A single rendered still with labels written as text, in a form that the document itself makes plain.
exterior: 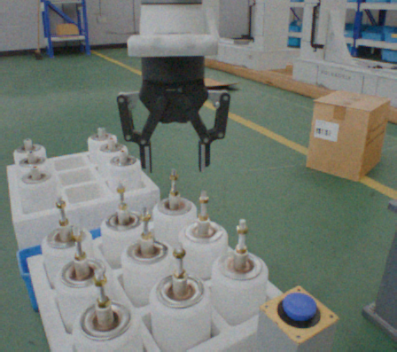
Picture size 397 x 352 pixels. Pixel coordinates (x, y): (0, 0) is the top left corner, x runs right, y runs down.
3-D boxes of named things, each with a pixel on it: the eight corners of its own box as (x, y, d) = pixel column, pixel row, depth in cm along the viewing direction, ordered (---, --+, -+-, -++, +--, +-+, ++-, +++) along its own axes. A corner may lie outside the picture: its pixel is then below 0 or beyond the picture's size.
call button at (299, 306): (298, 298, 47) (299, 286, 46) (321, 317, 44) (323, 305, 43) (275, 310, 45) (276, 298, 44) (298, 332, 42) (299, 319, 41)
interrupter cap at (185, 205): (172, 196, 86) (172, 193, 86) (198, 206, 82) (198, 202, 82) (150, 209, 80) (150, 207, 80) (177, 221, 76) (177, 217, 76)
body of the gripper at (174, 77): (206, 41, 47) (205, 113, 50) (138, 42, 46) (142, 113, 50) (212, 47, 40) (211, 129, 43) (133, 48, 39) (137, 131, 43)
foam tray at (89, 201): (122, 189, 143) (119, 145, 136) (162, 241, 111) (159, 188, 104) (16, 213, 126) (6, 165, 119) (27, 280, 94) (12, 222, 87)
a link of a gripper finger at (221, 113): (221, 92, 44) (210, 137, 46) (237, 95, 44) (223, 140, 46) (219, 87, 47) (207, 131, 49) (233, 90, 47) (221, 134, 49)
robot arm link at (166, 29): (127, 58, 36) (123, -8, 34) (136, 47, 46) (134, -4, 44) (219, 58, 37) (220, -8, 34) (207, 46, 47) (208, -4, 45)
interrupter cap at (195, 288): (164, 316, 52) (163, 312, 52) (150, 283, 59) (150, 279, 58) (212, 302, 55) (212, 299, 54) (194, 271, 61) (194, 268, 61)
